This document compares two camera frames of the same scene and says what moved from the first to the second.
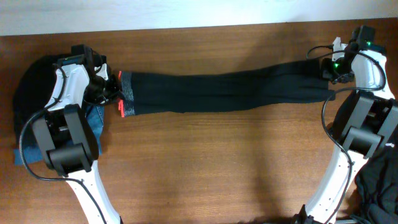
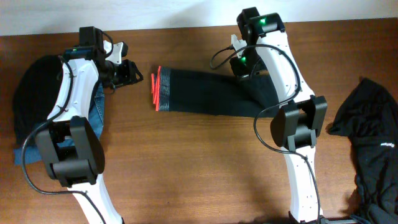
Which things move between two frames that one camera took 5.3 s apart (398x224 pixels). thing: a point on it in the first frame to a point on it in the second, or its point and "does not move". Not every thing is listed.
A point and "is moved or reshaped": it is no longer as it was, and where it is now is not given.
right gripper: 325,70 to 234,61
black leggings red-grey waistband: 300,82 is moved or reshaped
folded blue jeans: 35,152 does not move
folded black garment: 33,91 does not move
